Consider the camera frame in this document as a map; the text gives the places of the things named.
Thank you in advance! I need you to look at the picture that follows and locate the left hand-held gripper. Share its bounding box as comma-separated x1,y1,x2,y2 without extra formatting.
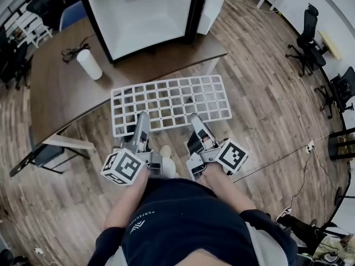
100,111,163,187

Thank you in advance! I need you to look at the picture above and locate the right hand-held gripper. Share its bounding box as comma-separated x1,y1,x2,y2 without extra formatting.
185,113,249,181

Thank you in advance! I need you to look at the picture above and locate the white grid shelf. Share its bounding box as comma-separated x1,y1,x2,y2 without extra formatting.
110,75,233,138

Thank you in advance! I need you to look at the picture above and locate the white fridge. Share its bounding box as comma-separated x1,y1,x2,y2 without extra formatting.
83,0,226,65

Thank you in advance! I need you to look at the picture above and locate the person's right forearm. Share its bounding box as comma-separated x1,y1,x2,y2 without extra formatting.
199,167,257,213

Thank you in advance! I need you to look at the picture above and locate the person's left forearm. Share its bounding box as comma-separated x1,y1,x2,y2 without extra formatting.
104,167,150,230

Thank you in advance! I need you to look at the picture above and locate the person's beige shoe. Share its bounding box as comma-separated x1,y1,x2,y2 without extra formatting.
158,145,179,178

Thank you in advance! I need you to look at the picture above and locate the white cylinder container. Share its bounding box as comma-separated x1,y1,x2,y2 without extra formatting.
76,48,104,81

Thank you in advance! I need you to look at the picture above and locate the black box under table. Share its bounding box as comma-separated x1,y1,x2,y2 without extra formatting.
28,142,73,175

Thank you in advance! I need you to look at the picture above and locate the person's dark shirt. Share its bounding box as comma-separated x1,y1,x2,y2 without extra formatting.
95,177,299,266

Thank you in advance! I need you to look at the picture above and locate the blue chair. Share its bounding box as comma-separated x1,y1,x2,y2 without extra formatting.
59,0,90,33

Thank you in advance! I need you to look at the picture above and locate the white wooden chair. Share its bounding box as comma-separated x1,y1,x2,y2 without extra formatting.
15,11,54,49

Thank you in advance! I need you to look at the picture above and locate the yellow board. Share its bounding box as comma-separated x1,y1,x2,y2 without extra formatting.
317,30,344,60

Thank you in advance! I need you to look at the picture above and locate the black floor cable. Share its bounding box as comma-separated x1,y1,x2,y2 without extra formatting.
232,144,351,197

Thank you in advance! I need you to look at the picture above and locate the black cable on table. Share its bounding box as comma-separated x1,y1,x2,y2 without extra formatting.
61,33,97,64

